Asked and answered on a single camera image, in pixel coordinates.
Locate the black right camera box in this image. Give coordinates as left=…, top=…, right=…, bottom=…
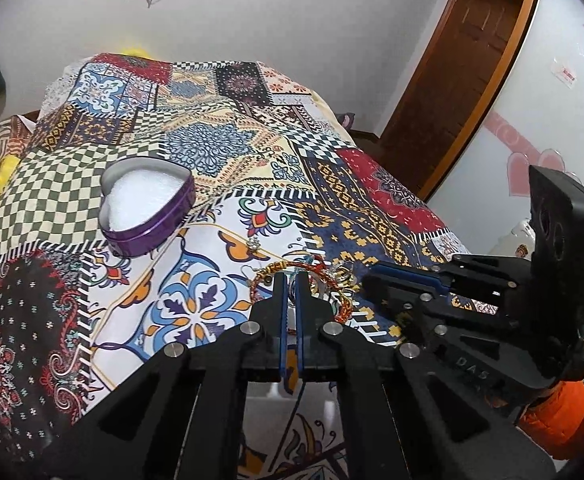
left=528, top=165, right=584, bottom=326

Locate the orange sleeve forearm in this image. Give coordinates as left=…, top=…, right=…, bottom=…
left=518, top=382, right=584, bottom=460

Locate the white sliding door with hearts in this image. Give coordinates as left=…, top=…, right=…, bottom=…
left=427, top=0, right=584, bottom=258

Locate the red braided bracelet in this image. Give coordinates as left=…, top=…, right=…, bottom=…
left=247, top=258, right=358, bottom=325

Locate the purple heart-shaped tin box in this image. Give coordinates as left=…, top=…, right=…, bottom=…
left=98, top=156, right=195, bottom=258

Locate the colourful patchwork bedspread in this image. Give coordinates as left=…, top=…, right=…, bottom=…
left=0, top=53, right=453, bottom=463

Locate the wooden wardrobe with cabinets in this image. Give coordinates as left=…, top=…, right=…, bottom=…
left=381, top=0, right=534, bottom=198

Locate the yellow pillow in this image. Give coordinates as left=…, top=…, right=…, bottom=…
left=121, top=49, right=151, bottom=58

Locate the pile of bangles and rings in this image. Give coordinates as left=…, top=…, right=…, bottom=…
left=291, top=253, right=360, bottom=306

